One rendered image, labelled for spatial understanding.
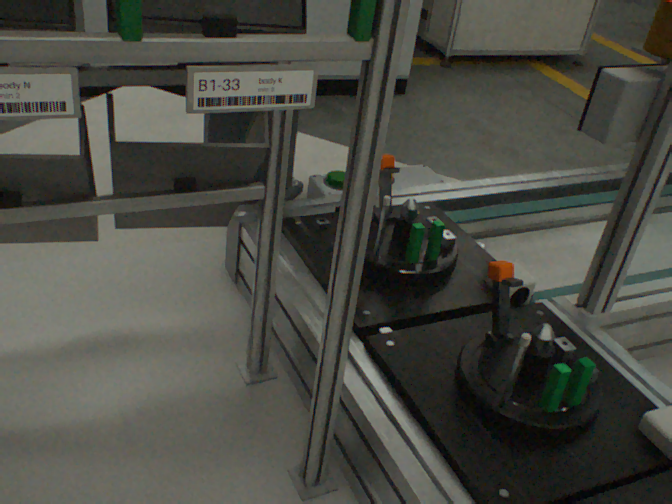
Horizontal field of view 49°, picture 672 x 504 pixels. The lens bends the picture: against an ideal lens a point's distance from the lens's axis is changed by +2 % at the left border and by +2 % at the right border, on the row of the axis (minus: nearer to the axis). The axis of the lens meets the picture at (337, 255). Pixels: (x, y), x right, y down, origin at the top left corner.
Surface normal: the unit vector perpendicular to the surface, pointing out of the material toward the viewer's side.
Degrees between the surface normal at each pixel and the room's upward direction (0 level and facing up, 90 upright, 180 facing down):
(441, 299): 0
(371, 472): 90
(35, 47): 90
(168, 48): 90
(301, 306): 0
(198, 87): 90
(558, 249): 0
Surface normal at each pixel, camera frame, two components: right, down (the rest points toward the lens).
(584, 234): 0.13, -0.84
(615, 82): -0.90, 0.13
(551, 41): 0.36, 0.55
